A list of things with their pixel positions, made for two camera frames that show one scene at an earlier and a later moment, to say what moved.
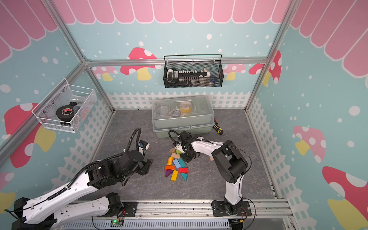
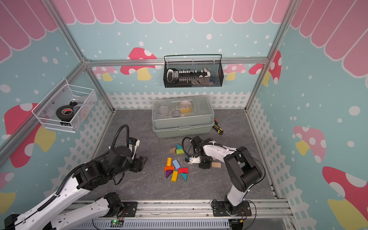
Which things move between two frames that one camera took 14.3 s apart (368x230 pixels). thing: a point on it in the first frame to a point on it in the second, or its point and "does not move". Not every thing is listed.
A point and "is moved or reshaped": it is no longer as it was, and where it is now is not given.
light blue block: x=177 y=163 does not move
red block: x=183 y=170 does not move
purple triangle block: x=168 y=172 does not move
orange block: x=169 y=167 does not move
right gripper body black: x=186 y=157 to x=204 y=163
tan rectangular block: x=176 y=155 is moved or reshaped
